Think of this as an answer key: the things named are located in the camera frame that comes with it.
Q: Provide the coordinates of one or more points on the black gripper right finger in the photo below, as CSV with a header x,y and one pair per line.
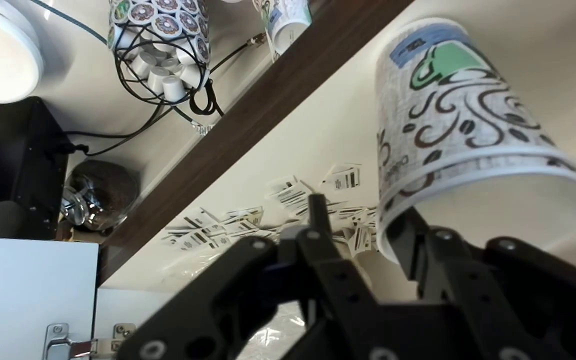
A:
x,y
500,301

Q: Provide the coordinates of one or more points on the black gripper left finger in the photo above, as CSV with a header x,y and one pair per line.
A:
x,y
269,301

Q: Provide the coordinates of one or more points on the swirl print paper coffee cup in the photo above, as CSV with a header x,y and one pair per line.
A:
x,y
460,113

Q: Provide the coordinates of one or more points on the white open cabinet door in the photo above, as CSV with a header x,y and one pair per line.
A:
x,y
29,301

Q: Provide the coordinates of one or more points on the black coffee machine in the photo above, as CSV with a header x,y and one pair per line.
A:
x,y
8,166

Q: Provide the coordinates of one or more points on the dark metal jug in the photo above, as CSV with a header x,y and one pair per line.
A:
x,y
99,193

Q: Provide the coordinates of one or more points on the silver door hinge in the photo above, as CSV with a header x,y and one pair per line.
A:
x,y
59,336

